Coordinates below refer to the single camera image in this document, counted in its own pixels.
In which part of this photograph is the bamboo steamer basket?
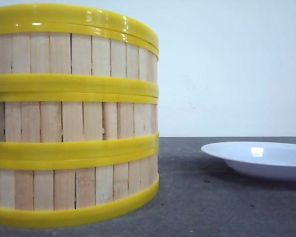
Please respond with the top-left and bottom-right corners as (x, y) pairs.
(0, 154), (159, 228)
(0, 91), (159, 161)

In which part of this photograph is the woven yellow steamer lid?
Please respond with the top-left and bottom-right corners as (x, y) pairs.
(0, 3), (159, 54)

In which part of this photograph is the white ceramic plate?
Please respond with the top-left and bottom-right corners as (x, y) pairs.
(201, 141), (296, 181)

